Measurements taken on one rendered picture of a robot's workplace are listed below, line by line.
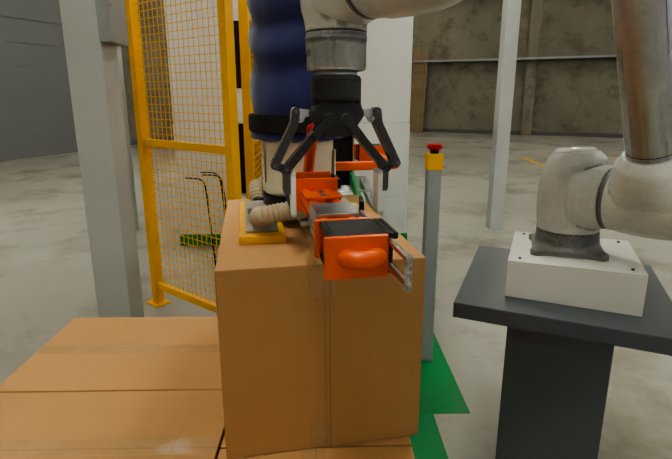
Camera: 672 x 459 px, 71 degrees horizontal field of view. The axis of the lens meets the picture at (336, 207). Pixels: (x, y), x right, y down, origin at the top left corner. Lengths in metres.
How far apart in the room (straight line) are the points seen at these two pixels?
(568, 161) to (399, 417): 0.73
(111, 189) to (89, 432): 1.39
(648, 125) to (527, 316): 0.48
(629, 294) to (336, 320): 0.70
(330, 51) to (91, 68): 1.79
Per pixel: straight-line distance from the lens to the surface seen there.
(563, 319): 1.23
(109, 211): 2.44
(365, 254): 0.52
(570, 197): 1.30
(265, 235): 1.01
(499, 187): 4.67
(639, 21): 1.09
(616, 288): 1.29
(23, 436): 1.30
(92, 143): 2.41
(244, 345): 0.94
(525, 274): 1.28
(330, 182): 0.87
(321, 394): 1.01
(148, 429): 1.20
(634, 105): 1.15
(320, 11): 0.69
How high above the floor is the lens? 1.25
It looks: 13 degrees down
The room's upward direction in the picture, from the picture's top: straight up
